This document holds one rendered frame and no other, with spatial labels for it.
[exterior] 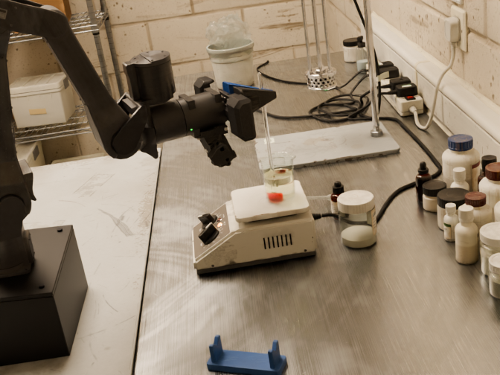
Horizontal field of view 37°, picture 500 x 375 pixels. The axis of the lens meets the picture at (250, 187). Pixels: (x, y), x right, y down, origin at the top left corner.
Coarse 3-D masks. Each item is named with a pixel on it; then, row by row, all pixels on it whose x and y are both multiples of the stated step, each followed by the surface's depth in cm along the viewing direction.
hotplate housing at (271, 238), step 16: (240, 224) 119; (256, 224) 118; (272, 224) 118; (288, 224) 118; (304, 224) 118; (224, 240) 118; (240, 240) 118; (256, 240) 118; (272, 240) 118; (288, 240) 119; (304, 240) 119; (208, 256) 118; (224, 256) 119; (240, 256) 119; (256, 256) 119; (272, 256) 119; (288, 256) 120; (304, 256) 120
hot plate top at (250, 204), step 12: (240, 192) 127; (252, 192) 126; (264, 192) 125; (300, 192) 123; (240, 204) 122; (252, 204) 121; (264, 204) 121; (276, 204) 120; (288, 204) 119; (300, 204) 119; (240, 216) 118; (252, 216) 117; (264, 216) 117; (276, 216) 117
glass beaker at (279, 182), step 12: (264, 156) 121; (276, 156) 122; (288, 156) 121; (264, 168) 119; (276, 168) 117; (288, 168) 118; (264, 180) 120; (276, 180) 118; (288, 180) 119; (276, 192) 119; (288, 192) 119
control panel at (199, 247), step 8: (224, 208) 127; (224, 216) 125; (200, 224) 129; (216, 224) 124; (224, 224) 122; (200, 232) 126; (224, 232) 119; (200, 240) 123; (216, 240) 119; (200, 248) 121; (208, 248) 119
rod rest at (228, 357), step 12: (216, 336) 97; (216, 348) 96; (276, 348) 94; (216, 360) 96; (228, 360) 96; (240, 360) 96; (252, 360) 96; (264, 360) 95; (276, 360) 94; (240, 372) 95; (252, 372) 94; (264, 372) 94; (276, 372) 93
